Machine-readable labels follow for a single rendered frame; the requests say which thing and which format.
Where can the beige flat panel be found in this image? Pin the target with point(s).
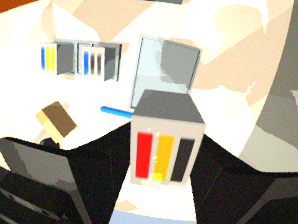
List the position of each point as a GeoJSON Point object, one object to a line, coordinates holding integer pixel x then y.
{"type": "Point", "coordinates": [273, 143]}

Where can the blue flat bar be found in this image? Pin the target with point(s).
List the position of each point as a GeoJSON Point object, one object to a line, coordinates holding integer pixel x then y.
{"type": "Point", "coordinates": [117, 112]}

